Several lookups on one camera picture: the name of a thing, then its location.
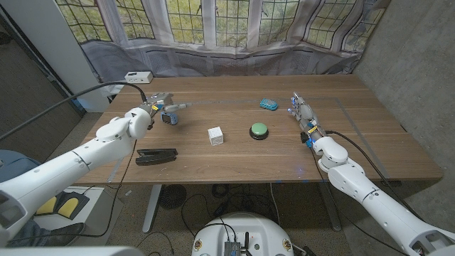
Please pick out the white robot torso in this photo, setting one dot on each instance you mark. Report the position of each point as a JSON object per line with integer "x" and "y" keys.
{"x": 71, "y": 251}

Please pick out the black round floor fan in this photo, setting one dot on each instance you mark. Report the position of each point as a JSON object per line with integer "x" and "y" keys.
{"x": 172, "y": 196}

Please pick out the black yellow foot pedal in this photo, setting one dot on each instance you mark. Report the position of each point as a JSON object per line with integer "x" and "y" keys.
{"x": 68, "y": 207}

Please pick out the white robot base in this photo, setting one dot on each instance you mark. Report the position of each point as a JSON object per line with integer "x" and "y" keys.
{"x": 245, "y": 227}

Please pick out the blue toy camera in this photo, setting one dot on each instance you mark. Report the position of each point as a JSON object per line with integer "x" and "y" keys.
{"x": 170, "y": 119}

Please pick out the blue chair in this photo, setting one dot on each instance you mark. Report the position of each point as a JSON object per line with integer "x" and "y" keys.
{"x": 14, "y": 163}

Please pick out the person leg in jeans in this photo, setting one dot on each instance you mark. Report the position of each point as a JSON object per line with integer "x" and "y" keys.
{"x": 30, "y": 234}

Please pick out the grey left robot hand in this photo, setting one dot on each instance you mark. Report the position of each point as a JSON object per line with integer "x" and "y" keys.
{"x": 160, "y": 103}

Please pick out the white floor platform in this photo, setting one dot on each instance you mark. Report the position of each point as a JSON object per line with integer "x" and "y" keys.
{"x": 103, "y": 213}

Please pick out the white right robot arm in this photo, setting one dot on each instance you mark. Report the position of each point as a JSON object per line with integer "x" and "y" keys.
{"x": 384, "y": 206}

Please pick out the white table leg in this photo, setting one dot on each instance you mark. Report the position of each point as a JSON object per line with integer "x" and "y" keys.
{"x": 152, "y": 209}

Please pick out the black shoe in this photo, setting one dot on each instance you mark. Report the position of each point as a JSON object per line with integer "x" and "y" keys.
{"x": 67, "y": 233}

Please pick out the grey table leg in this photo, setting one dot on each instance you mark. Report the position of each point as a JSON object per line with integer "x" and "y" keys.
{"x": 330, "y": 209}

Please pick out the printed window backdrop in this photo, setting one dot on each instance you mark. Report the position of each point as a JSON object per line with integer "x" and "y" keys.
{"x": 231, "y": 53}

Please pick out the white power strip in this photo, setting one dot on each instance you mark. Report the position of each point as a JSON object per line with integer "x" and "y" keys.
{"x": 138, "y": 77}

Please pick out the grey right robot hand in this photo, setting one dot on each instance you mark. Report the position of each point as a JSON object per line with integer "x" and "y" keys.
{"x": 305, "y": 113}

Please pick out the white cube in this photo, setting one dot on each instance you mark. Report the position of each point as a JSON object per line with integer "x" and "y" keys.
{"x": 215, "y": 136}

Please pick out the green push button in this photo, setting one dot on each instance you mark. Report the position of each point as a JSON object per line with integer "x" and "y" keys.
{"x": 259, "y": 129}

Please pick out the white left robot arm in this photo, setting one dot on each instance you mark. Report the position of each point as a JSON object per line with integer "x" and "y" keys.
{"x": 71, "y": 167}

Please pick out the grey electronics box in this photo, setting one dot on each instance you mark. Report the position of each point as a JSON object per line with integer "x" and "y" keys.
{"x": 231, "y": 249}

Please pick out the black stapler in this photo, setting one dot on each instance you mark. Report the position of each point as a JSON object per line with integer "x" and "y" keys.
{"x": 156, "y": 156}

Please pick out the teal toy phone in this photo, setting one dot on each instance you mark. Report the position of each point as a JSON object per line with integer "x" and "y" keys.
{"x": 268, "y": 104}

